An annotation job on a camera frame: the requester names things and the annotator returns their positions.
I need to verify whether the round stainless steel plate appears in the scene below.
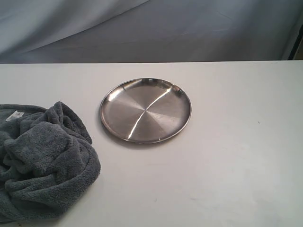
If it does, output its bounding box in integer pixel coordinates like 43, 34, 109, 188
99, 78, 192, 144

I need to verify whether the grey fluffy towel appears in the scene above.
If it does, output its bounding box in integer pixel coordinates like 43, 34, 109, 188
0, 102, 101, 223

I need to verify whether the black stand pole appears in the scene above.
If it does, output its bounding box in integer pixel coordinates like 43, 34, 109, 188
287, 31, 303, 61

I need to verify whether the grey backdrop cloth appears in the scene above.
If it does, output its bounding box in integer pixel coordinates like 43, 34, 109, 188
0, 0, 303, 63

